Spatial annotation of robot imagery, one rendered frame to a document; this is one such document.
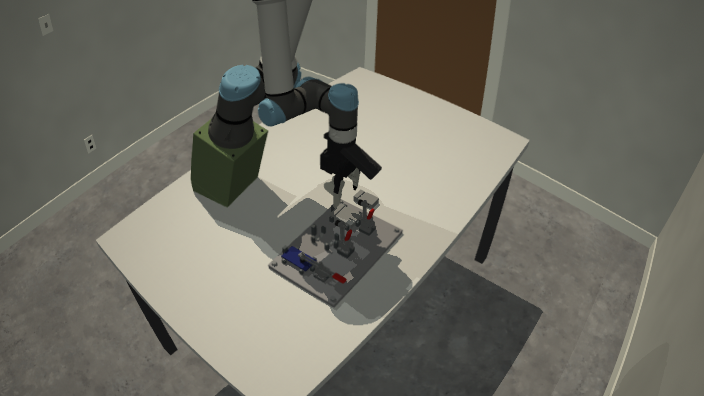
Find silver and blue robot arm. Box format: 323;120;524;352
208;0;382;180

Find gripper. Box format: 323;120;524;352
320;132;361;209

